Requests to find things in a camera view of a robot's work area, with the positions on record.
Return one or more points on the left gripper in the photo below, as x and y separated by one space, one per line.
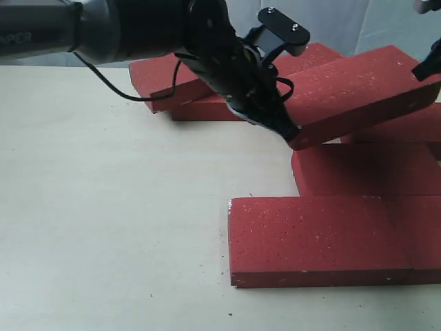
233 70

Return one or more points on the red brick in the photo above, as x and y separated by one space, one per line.
354 93
315 55
153 78
292 242
422 126
416 220

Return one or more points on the red brick under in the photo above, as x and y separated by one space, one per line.
212 108

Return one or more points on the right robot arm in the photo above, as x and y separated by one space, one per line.
431 64

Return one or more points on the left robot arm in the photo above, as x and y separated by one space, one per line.
198 33

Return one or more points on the red brick second row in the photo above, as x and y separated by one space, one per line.
369 169

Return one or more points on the white backdrop cloth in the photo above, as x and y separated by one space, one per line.
361 24

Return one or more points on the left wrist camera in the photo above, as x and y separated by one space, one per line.
277 33

